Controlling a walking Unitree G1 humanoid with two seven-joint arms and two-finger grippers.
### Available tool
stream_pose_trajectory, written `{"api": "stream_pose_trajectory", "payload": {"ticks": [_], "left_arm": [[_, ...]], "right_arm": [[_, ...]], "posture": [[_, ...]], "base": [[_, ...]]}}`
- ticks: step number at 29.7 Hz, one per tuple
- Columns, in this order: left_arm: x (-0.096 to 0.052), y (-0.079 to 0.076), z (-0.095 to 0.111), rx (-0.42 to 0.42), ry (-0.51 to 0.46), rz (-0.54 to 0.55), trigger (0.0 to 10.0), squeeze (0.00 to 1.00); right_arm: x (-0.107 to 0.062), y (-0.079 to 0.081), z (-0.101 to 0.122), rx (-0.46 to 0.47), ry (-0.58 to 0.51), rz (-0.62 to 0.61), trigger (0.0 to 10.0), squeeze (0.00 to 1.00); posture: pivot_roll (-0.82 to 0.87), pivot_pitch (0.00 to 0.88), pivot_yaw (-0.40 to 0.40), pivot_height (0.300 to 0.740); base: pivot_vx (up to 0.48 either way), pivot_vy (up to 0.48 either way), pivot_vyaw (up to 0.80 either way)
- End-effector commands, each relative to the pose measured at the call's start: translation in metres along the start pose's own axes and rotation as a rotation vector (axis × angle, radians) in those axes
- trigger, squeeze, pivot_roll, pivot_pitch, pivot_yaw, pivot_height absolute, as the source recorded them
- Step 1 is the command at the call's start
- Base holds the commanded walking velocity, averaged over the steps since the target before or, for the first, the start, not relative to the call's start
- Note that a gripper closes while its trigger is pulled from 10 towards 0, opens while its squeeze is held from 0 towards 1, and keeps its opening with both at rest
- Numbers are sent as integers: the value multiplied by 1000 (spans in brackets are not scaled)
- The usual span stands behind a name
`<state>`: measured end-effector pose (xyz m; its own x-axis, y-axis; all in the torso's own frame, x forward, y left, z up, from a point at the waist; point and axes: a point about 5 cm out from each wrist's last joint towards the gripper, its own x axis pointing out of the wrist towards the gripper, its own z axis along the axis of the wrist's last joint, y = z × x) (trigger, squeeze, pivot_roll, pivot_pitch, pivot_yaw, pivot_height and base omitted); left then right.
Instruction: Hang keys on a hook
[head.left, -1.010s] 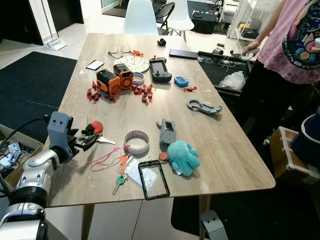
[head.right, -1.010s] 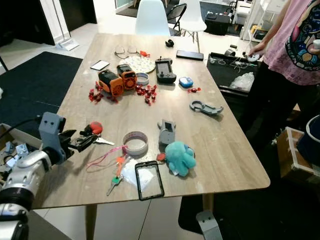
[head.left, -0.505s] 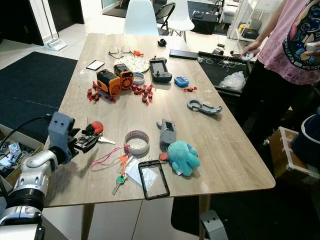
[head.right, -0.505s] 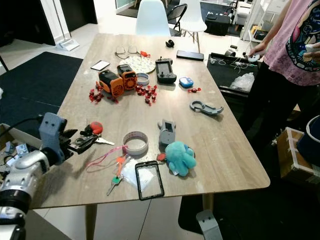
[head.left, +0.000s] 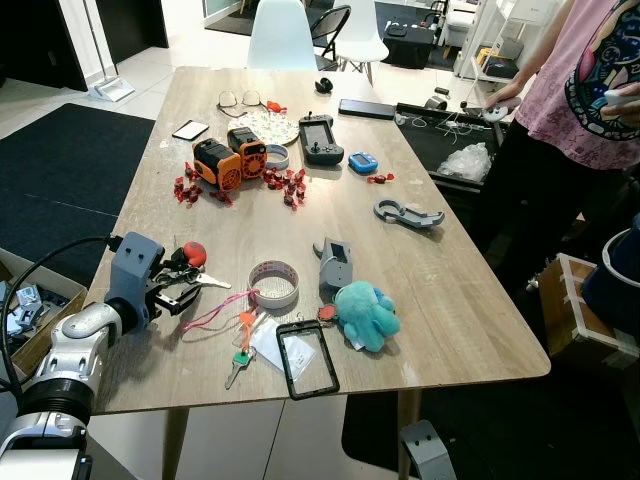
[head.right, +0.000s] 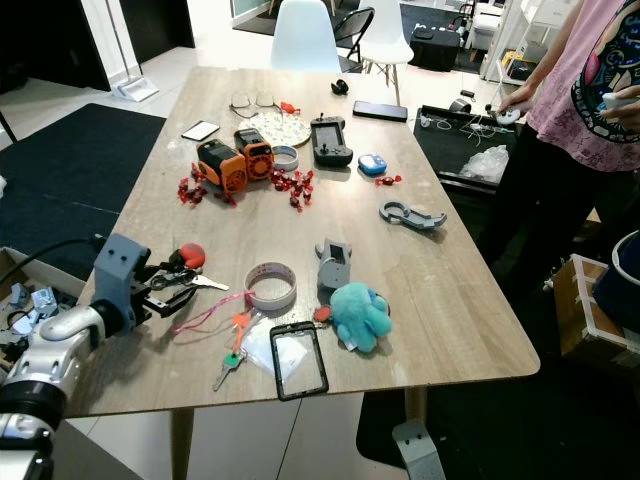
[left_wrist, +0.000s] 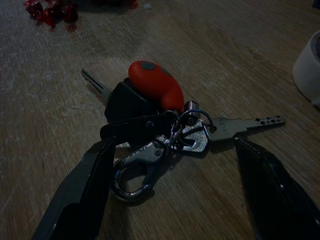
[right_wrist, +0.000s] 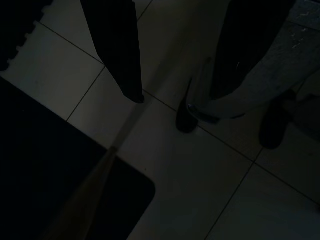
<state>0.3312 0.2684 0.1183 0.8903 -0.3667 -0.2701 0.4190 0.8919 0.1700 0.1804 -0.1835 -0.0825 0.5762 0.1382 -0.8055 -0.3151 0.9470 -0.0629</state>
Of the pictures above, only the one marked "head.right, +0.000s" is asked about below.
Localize black handheld controller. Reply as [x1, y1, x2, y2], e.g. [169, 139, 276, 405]
[310, 117, 355, 168]

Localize orange black device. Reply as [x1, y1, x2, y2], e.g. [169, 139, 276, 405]
[234, 128, 275, 181]
[198, 140, 249, 193]

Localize grey tape roll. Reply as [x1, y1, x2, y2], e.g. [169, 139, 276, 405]
[270, 145, 301, 172]

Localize white tape roll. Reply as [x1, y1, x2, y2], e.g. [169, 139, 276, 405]
[246, 262, 298, 312]

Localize black chair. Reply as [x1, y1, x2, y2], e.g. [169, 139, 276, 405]
[335, 8, 373, 63]

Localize crumpled clear plastic bag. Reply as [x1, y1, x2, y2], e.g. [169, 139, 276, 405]
[458, 146, 511, 183]

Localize white shelving unit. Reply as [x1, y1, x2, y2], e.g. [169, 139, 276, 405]
[478, 0, 551, 83]

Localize small blue device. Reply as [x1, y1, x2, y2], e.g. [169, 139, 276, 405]
[358, 154, 388, 177]

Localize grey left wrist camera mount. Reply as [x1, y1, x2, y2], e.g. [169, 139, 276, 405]
[92, 235, 152, 337]

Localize dark blue bucket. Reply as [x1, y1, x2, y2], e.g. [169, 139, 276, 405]
[592, 230, 640, 331]

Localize grey printed block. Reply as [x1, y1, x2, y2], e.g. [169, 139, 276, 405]
[315, 238, 353, 293]

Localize clear plastic sleeve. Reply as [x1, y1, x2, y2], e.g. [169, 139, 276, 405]
[244, 322, 283, 376]

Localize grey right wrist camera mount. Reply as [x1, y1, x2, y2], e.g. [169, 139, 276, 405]
[393, 420, 446, 480]

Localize white phone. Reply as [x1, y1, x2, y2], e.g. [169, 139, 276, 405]
[182, 121, 221, 142]

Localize cardboard box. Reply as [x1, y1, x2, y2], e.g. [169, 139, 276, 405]
[0, 247, 96, 346]

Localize black phone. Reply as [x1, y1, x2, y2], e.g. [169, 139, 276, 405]
[352, 100, 409, 123]

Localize pink lanyard strap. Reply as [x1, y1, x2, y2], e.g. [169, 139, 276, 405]
[172, 292, 251, 335]

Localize patterned round plate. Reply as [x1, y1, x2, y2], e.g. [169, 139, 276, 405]
[248, 110, 311, 149]

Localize black bin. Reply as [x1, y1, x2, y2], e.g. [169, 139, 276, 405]
[412, 105, 503, 187]

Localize person in pink shirt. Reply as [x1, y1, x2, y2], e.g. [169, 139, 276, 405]
[475, 0, 640, 301]

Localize black cabinet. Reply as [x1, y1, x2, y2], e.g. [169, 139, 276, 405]
[0, 0, 111, 93]

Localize black clear card holder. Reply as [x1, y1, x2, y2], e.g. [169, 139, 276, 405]
[268, 321, 331, 402]

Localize grey plastic gripper tool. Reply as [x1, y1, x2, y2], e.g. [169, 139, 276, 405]
[379, 200, 448, 233]

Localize person's right hand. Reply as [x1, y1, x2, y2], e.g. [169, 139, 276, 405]
[495, 83, 539, 114]

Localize black rug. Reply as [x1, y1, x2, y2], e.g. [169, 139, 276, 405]
[0, 103, 167, 281]

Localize wooden table leg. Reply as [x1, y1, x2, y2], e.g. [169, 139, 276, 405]
[170, 408, 198, 480]
[402, 388, 428, 426]

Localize orange keychain with green key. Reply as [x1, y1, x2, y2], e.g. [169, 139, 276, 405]
[212, 312, 253, 393]

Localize white chair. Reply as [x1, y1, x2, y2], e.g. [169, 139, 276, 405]
[270, 0, 336, 73]
[357, 0, 416, 86]

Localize person's left hand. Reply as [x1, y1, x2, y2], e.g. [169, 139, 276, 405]
[600, 88, 640, 114]

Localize wooden crate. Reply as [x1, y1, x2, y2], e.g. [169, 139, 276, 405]
[553, 255, 640, 366]

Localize eyeglasses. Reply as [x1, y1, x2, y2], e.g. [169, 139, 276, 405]
[229, 92, 273, 111]

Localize teal plush toy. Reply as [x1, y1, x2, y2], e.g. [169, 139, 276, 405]
[328, 282, 394, 354]

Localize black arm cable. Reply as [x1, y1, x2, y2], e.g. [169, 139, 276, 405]
[0, 238, 107, 289]

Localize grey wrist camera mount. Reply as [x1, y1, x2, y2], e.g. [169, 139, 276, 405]
[92, 235, 152, 337]
[393, 420, 446, 480]

